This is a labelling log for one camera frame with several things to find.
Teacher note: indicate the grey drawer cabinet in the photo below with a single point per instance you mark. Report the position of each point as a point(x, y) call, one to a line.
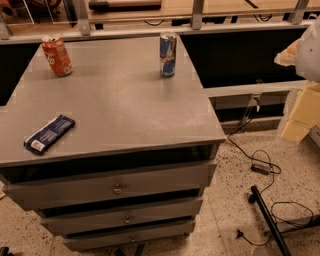
point(126, 117)

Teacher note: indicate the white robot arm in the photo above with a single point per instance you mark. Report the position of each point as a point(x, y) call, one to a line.
point(304, 55)

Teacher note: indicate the orange coke can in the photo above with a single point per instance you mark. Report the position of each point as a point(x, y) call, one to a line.
point(57, 56)

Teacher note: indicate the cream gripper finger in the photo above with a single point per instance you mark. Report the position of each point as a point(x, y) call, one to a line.
point(304, 115)
point(287, 57)

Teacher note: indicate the bottom grey drawer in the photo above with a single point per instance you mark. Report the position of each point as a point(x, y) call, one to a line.
point(132, 235)

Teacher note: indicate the dark blue snack bar wrapper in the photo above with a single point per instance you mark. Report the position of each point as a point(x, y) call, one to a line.
point(49, 134)

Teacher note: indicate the black power adapter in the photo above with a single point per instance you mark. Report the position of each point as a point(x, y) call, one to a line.
point(260, 169)

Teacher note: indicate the blue silver redbull can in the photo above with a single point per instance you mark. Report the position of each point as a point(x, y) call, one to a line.
point(168, 44)

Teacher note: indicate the grey drawer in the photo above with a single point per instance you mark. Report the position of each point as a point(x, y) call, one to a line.
point(122, 216)
point(96, 187)
point(132, 235)

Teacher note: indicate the middle grey drawer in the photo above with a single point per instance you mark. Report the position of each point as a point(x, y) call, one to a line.
point(122, 216)

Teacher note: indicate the grey metal railing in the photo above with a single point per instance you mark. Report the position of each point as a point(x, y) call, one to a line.
point(183, 17)

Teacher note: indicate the top grey drawer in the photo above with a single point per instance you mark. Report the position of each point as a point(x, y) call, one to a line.
point(96, 187)

